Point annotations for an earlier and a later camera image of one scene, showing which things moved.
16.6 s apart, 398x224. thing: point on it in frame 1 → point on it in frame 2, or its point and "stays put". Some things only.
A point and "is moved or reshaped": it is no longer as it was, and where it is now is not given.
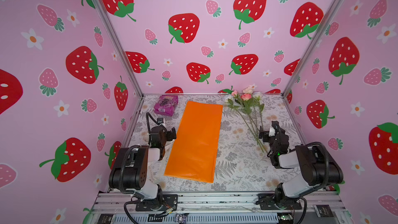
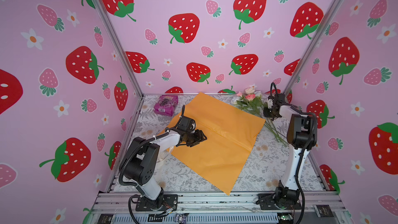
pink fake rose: x=248 y=102 → x=252 y=97
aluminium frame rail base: x=120 y=208 stays put
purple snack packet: x=166 y=105 stays put
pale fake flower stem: x=257 y=96 is moved or reshaped
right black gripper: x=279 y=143 → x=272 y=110
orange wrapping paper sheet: x=195 y=152 is moved or reshaped
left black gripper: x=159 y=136 → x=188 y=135
